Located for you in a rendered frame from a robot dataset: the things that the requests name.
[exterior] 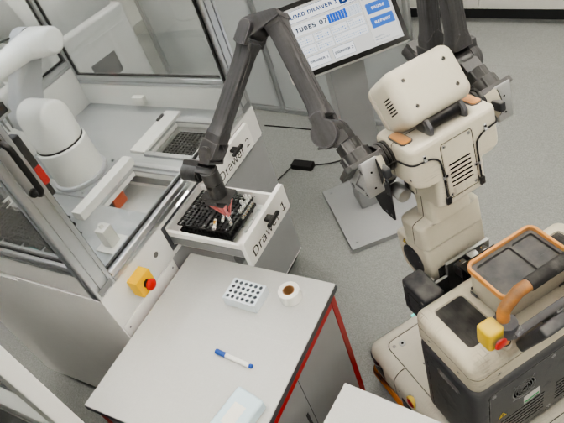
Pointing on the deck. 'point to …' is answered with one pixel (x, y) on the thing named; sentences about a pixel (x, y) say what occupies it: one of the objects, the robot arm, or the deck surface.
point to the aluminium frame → (82, 281)
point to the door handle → (24, 170)
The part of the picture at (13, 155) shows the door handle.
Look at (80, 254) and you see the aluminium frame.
